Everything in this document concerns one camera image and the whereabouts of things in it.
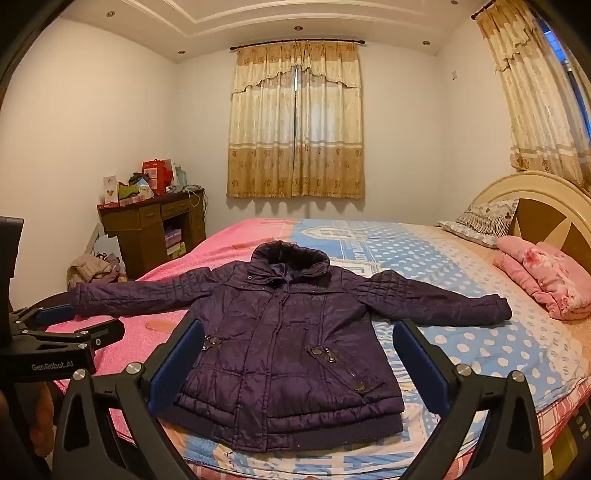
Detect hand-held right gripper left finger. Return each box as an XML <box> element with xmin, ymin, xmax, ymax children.
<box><xmin>53</xmin><ymin>318</ymin><xmax>206</xmax><ymax>480</ymax></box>

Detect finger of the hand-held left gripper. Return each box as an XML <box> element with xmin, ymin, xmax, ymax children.
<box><xmin>8</xmin><ymin>302</ymin><xmax>75</xmax><ymax>334</ymax></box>
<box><xmin>28</xmin><ymin>318</ymin><xmax>126</xmax><ymax>359</ymax></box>

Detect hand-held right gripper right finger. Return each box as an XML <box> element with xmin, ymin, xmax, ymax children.
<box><xmin>392</xmin><ymin>318</ymin><xmax>543</xmax><ymax>480</ymax></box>

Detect purple quilted hooded jacket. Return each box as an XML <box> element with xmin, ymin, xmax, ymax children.
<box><xmin>68</xmin><ymin>240</ymin><xmax>512</xmax><ymax>450</ymax></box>

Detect pile of beige clothes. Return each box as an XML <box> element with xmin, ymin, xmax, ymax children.
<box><xmin>67</xmin><ymin>254</ymin><xmax>126</xmax><ymax>288</ymax></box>

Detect white paper bag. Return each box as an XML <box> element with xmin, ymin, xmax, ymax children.
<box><xmin>90</xmin><ymin>224</ymin><xmax>123</xmax><ymax>260</ymax></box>

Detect blue dotted bed sheet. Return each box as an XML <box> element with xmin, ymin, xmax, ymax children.
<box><xmin>175</xmin><ymin>219</ymin><xmax>591</xmax><ymax>480</ymax></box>

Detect brown wooden desk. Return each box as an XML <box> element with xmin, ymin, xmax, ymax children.
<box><xmin>97</xmin><ymin>188</ymin><xmax>207</xmax><ymax>280</ymax></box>

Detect stacked boxes in desk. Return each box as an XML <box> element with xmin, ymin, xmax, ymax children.
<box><xmin>163</xmin><ymin>227</ymin><xmax>186</xmax><ymax>260</ymax></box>

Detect flat pink box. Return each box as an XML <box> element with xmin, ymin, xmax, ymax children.
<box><xmin>99</xmin><ymin>195</ymin><xmax>154</xmax><ymax>209</ymax></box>

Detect pink folded quilt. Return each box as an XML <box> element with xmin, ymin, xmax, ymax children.
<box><xmin>493</xmin><ymin>235</ymin><xmax>591</xmax><ymax>321</ymax></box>

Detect grey patterned pillow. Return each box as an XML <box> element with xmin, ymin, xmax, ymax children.
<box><xmin>438</xmin><ymin>198</ymin><xmax>520</xmax><ymax>250</ymax></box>

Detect red gift bag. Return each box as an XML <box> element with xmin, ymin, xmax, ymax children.
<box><xmin>142</xmin><ymin>159</ymin><xmax>174</xmax><ymax>195</ymax></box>

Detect cream wooden bed headboard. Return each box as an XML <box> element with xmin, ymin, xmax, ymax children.
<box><xmin>466</xmin><ymin>171</ymin><xmax>591</xmax><ymax>273</ymax></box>

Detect beige patterned window curtain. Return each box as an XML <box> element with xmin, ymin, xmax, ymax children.
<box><xmin>226</xmin><ymin>41</ymin><xmax>365</xmax><ymax>200</ymax></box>

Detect beige patterned side curtain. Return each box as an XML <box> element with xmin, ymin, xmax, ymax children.
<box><xmin>475</xmin><ymin>0</ymin><xmax>591</xmax><ymax>192</ymax></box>

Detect dark curtain rod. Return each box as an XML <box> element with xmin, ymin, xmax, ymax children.
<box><xmin>229</xmin><ymin>39</ymin><xmax>366</xmax><ymax>51</ymax></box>

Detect window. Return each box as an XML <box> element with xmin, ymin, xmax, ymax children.
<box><xmin>538</xmin><ymin>11</ymin><xmax>591</xmax><ymax>139</ymax></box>

